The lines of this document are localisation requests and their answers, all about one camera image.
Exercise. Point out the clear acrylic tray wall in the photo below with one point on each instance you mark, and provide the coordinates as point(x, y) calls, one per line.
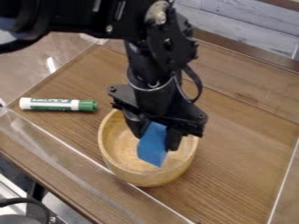
point(243, 178)

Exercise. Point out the brown wooden bowl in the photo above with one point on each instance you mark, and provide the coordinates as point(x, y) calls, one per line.
point(117, 144)

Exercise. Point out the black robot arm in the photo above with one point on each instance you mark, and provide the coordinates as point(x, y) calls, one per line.
point(160, 48)

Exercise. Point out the blue rectangular block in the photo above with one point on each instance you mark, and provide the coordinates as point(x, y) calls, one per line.
point(151, 146)

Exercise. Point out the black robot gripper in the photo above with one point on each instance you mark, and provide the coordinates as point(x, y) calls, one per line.
point(163, 105)

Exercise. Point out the green white marker pen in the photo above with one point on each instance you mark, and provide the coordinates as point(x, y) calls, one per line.
point(57, 104)

